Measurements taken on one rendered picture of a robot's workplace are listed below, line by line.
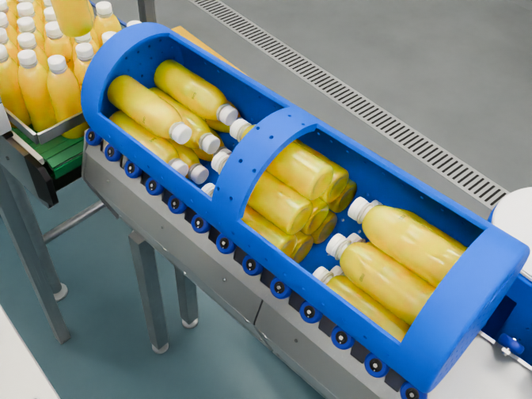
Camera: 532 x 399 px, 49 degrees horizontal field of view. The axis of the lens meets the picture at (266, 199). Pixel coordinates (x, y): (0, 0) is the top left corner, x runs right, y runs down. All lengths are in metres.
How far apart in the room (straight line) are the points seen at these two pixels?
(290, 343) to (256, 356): 0.96
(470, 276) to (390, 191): 0.32
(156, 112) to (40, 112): 0.42
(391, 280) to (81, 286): 1.61
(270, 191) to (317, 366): 0.35
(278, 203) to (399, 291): 0.25
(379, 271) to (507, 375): 0.35
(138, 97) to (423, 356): 0.74
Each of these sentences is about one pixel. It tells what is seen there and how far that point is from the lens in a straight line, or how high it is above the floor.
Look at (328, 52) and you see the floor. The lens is 3.50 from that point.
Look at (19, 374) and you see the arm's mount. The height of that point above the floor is 1.04.
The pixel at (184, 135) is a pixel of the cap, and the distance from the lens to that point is 1.17.
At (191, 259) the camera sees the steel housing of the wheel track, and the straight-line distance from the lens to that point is 1.27.
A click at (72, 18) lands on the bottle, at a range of 1.33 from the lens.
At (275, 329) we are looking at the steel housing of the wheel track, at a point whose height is 0.86.
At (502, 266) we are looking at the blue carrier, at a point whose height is 1.23.
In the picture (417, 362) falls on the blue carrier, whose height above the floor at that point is 1.11.
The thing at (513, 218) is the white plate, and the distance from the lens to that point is 1.24.
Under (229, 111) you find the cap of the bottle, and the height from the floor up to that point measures 1.13.
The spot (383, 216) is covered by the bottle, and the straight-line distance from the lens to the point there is 0.94.
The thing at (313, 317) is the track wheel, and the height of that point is 0.96.
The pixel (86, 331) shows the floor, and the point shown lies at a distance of 2.23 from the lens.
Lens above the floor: 1.88
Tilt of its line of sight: 47 degrees down
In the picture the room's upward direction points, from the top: 4 degrees clockwise
